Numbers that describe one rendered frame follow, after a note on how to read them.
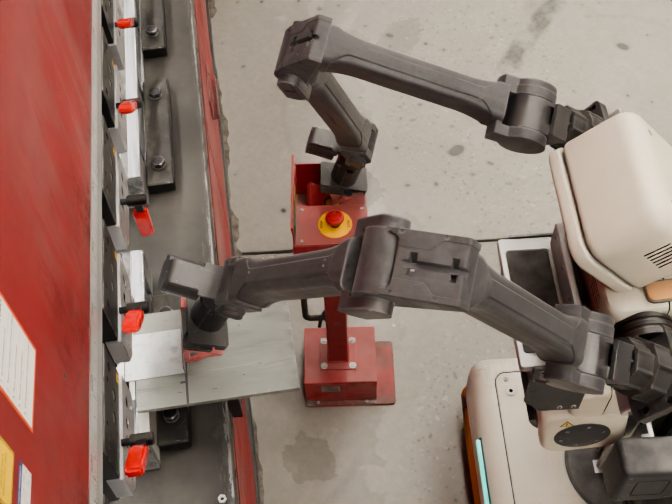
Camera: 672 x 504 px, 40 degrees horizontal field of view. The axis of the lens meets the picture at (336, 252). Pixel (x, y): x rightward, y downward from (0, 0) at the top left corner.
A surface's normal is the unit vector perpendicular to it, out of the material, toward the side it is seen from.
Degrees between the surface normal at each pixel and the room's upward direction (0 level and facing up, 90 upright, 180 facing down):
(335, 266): 55
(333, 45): 31
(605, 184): 42
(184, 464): 0
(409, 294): 22
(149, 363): 0
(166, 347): 0
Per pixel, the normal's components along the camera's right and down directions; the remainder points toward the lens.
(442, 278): -0.25, -0.27
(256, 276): -0.84, -0.29
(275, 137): -0.03, -0.57
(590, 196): -0.70, -0.38
